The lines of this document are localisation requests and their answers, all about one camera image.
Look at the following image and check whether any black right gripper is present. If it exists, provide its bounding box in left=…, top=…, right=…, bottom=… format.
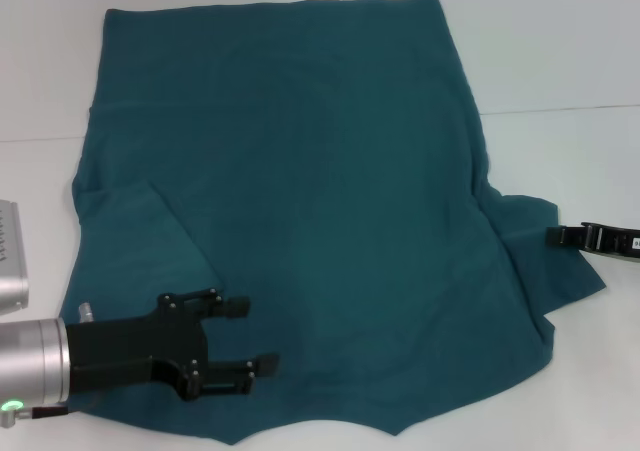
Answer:
left=545, top=223, right=640, bottom=265

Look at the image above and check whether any teal blue shirt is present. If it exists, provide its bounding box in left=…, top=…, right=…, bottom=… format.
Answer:
left=58, top=0, right=609, bottom=447

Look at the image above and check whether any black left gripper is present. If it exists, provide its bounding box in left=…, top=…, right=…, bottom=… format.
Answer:
left=64, top=287, right=281, bottom=403

